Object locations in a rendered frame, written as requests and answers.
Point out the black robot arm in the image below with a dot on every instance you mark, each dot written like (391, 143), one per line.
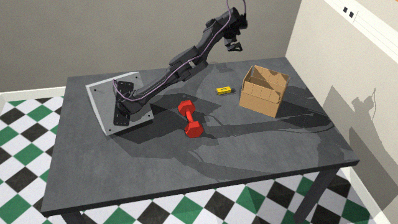
(183, 74)

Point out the brown cardboard box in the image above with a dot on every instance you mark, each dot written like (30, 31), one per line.
(262, 91)

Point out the yellow pocket level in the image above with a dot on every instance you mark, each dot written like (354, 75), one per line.
(223, 90)

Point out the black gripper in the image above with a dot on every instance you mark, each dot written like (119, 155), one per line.
(232, 47)

